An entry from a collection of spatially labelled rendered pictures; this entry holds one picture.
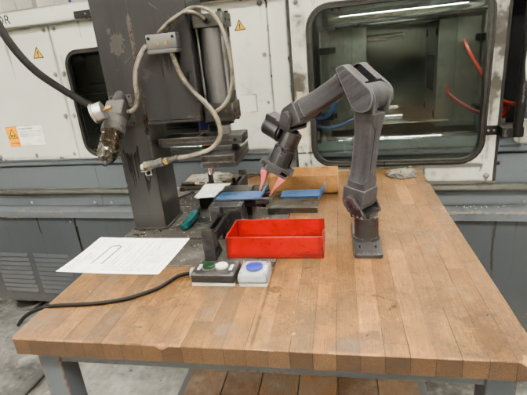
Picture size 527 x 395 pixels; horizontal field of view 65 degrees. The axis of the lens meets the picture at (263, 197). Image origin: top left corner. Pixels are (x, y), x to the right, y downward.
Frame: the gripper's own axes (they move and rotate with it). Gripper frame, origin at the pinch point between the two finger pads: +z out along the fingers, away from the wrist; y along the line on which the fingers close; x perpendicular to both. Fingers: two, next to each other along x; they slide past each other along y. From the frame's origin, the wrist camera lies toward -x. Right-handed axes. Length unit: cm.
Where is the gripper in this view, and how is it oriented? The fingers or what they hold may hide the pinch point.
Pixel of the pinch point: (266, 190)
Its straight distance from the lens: 124.7
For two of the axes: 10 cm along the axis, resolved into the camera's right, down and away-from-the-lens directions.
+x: -1.8, 2.5, -9.5
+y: -9.0, -4.4, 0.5
